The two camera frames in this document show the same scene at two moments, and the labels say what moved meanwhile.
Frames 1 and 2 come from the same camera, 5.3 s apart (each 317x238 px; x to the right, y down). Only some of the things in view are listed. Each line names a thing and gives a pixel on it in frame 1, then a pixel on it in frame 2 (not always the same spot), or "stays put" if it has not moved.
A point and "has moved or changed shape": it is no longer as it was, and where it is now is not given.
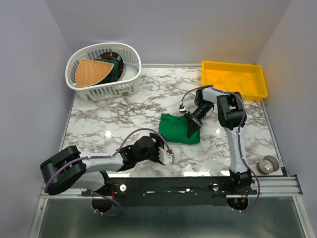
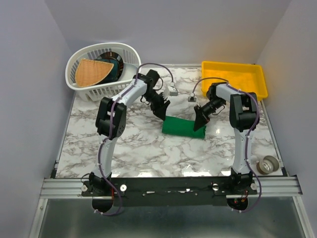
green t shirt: x=175 y=129 has moved or changed shape
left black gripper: x=159 y=142 to x=160 y=109
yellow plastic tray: x=248 y=79 stays put
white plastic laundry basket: x=128 y=85 stays put
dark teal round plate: x=117 y=70 stays put
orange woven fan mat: x=88 y=72 stays put
